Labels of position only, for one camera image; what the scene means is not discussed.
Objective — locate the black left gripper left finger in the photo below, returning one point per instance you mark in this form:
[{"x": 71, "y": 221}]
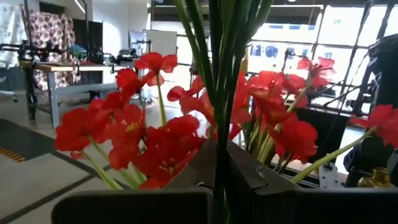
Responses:
[{"x": 130, "y": 205}]

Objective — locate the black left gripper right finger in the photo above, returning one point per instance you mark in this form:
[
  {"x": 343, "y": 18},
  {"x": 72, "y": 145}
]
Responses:
[{"x": 311, "y": 205}]

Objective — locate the red artificial flower bunch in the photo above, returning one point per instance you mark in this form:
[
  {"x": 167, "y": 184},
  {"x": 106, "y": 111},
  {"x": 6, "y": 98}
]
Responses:
[{"x": 168, "y": 146}]

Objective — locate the amber glass bottle vase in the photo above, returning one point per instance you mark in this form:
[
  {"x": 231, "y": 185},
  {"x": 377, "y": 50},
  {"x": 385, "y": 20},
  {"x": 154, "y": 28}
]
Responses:
[{"x": 376, "y": 178}]

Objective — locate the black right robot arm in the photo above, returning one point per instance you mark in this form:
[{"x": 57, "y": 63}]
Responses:
[{"x": 385, "y": 77}]

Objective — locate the black storage box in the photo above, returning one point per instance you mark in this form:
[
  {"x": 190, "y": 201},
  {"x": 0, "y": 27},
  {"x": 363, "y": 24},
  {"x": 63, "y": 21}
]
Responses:
[{"x": 334, "y": 137}]

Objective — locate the black mat with striped edge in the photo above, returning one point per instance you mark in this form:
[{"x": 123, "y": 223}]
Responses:
[{"x": 21, "y": 137}]

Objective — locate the wooden top workbench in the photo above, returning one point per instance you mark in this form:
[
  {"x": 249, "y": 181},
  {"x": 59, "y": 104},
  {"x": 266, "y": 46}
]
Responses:
[{"x": 62, "y": 66}]

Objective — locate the white board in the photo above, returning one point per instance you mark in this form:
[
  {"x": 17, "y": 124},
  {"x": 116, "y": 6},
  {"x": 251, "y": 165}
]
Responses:
[{"x": 160, "y": 42}]

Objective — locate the pink floral cloth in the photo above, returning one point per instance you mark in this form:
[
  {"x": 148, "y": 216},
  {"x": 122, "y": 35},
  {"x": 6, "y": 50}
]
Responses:
[{"x": 46, "y": 28}]

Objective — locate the white patterned cloth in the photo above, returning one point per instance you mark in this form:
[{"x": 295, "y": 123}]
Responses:
[{"x": 11, "y": 28}]

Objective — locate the black aluminium table frame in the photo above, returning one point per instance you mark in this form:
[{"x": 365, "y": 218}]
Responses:
[{"x": 308, "y": 183}]

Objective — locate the silver metal bracket plate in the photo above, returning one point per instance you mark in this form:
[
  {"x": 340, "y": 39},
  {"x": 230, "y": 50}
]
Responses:
[{"x": 329, "y": 177}]

